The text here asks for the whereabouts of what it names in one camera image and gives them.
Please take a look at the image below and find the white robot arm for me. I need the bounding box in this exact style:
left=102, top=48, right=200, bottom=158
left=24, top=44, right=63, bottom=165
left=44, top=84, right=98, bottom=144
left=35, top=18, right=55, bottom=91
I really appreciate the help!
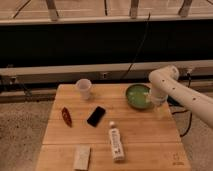
left=149, top=65, right=213, bottom=129

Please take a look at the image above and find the beige folded cloth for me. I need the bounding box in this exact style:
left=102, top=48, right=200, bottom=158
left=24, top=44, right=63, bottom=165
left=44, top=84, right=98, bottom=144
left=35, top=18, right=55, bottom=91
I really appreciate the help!
left=73, top=145, right=91, bottom=171

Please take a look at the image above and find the black floor cable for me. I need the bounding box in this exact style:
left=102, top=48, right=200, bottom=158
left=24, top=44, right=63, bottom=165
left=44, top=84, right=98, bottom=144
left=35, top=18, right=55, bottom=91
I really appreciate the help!
left=170, top=101, right=194, bottom=138

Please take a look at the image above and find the white plastic bottle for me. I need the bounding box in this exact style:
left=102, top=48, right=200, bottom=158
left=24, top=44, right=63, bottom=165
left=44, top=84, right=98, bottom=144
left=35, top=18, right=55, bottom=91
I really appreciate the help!
left=109, top=121, right=125, bottom=162

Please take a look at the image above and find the black hanging cable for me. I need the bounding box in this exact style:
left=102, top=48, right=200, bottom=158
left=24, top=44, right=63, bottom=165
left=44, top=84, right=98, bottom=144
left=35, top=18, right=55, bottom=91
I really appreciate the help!
left=119, top=12, right=152, bottom=81

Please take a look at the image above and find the red snack packet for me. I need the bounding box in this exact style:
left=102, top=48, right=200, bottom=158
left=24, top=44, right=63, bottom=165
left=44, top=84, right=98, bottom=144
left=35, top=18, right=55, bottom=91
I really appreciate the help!
left=62, top=108, right=72, bottom=127

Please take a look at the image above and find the black smartphone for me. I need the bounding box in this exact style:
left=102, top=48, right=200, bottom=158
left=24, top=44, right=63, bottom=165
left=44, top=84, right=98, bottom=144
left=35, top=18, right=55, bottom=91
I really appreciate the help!
left=87, top=106, right=106, bottom=127

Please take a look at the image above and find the white plastic cup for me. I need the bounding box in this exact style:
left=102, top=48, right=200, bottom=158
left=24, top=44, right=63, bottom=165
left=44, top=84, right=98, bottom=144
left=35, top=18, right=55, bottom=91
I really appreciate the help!
left=76, top=79, right=92, bottom=100

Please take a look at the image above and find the green ceramic bowl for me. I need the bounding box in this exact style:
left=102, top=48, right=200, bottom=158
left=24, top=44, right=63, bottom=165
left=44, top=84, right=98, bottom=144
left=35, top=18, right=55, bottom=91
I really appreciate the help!
left=125, top=84, right=153, bottom=110

